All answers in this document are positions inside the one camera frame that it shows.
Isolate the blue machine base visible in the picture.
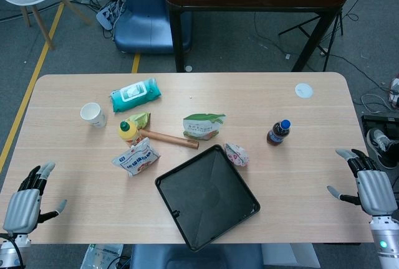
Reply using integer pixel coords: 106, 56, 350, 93
112, 0, 191, 55

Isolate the white paper cup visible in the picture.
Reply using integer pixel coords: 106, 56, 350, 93
80, 102, 108, 129

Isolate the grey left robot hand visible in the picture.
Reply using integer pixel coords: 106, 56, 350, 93
2, 161, 68, 235

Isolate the yellow bottle green cap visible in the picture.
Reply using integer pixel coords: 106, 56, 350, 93
117, 120, 142, 149

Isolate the clear printed plastic bag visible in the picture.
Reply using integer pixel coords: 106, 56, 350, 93
81, 243, 124, 269

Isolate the black equipment case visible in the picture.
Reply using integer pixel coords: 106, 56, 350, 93
360, 114, 399, 138

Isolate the wooden rolling pin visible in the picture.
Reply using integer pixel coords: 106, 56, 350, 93
139, 129, 200, 151

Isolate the brown drink bottle blue cap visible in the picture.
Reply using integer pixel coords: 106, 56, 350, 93
266, 119, 292, 147

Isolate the white castor sugar bag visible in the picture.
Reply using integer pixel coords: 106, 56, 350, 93
111, 137, 161, 178

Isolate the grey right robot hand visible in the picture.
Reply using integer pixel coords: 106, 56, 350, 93
326, 148, 398, 217

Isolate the teal wet wipes pack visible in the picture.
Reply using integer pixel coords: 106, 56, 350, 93
109, 77, 163, 114

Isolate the black plastic tray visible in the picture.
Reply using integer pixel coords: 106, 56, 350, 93
154, 144, 261, 253

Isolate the small yellow-green snack packet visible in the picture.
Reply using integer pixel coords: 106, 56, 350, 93
125, 111, 151, 130

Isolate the white round table grommet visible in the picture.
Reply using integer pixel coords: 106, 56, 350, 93
294, 83, 314, 99

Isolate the grey black sneaker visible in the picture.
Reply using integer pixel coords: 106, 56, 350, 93
366, 127, 399, 169

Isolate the black tripod stand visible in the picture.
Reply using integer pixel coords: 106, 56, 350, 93
278, 7, 345, 55

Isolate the white power strip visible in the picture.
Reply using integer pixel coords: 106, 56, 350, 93
95, 2, 126, 32

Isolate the green white corn starch bag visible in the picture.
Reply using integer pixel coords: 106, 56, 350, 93
182, 113, 226, 141

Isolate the blue robot body base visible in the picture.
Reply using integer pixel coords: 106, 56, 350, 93
129, 243, 264, 269

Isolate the white box under table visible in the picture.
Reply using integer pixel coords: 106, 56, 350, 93
261, 243, 320, 269

